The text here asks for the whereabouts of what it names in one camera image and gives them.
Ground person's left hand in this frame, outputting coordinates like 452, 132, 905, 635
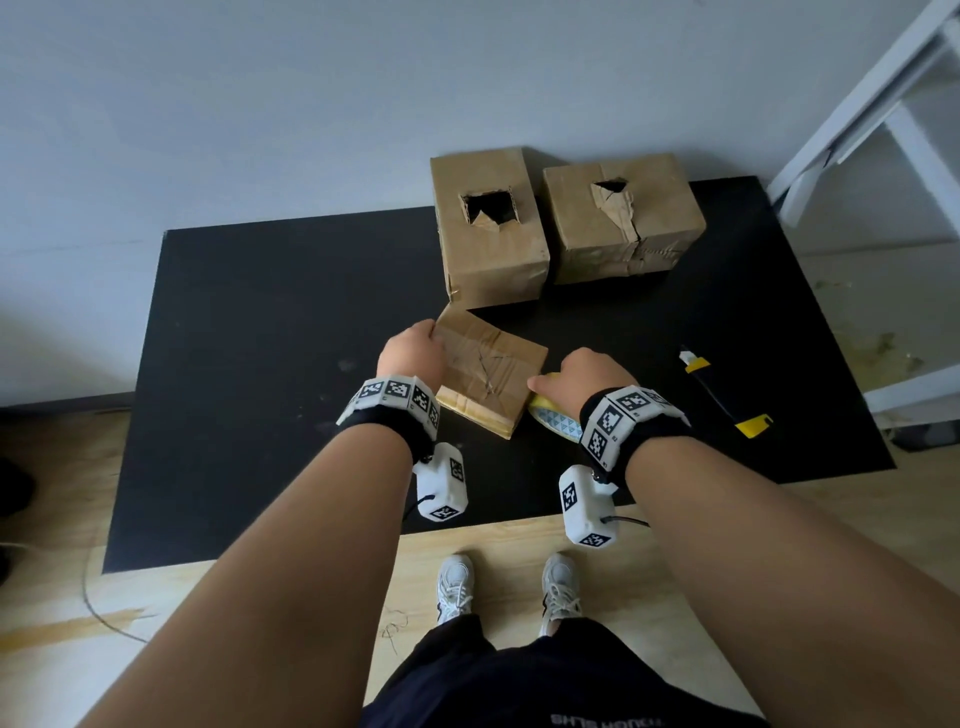
376, 319, 448, 393

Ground person's right hand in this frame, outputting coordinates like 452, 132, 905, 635
527, 347, 639, 421

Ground yellow tape roll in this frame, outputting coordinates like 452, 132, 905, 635
527, 372, 585, 444

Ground small cardboard box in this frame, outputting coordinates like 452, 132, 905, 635
431, 301, 550, 441

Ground tall cardboard box square hole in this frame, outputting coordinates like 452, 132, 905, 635
430, 146, 552, 311

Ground black yellow utility knife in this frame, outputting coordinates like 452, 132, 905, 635
678, 346, 775, 440

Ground wide cardboard box torn flap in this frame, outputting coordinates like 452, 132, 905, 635
541, 153, 708, 286

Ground person's left forearm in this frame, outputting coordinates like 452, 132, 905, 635
78, 427, 414, 728

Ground person's right forearm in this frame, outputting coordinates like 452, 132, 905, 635
626, 437, 960, 728

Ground black marker wristband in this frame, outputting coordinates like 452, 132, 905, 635
578, 384, 693, 484
335, 374, 442, 463

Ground white right sneaker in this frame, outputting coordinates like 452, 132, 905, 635
539, 552, 585, 639

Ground white sneaker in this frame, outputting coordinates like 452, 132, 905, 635
539, 552, 585, 639
436, 553, 476, 625

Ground white left sneaker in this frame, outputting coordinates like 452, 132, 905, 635
436, 553, 476, 625

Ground thin black thread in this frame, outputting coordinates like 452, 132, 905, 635
378, 608, 410, 655

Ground black shorts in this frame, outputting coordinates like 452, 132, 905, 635
359, 614, 770, 728

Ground black bag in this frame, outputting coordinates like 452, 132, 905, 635
0, 457, 35, 586

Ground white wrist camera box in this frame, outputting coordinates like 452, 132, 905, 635
558, 464, 621, 549
414, 442, 470, 523

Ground white metal shelf frame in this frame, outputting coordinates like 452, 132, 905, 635
766, 0, 960, 430

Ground thin grey floor cable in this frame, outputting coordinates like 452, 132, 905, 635
80, 547, 151, 645

